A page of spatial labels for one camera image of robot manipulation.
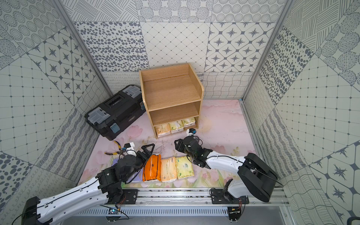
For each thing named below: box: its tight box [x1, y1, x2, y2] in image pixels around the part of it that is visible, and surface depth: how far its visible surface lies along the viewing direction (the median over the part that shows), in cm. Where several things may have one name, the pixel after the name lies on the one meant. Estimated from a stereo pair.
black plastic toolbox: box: [84, 84, 147, 141], surface depth 94 cm
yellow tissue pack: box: [155, 123, 172, 138], surface depth 97 cm
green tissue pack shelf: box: [175, 155, 195, 180], surface depth 81 cm
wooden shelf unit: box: [138, 63, 205, 131], surface depth 85 cm
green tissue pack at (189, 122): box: [181, 117, 196, 128], surface depth 100 cm
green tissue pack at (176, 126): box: [169, 120, 185, 134], surface depth 97 cm
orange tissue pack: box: [142, 153, 162, 182], surface depth 78 cm
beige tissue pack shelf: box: [160, 156, 178, 182], surface depth 80 cm
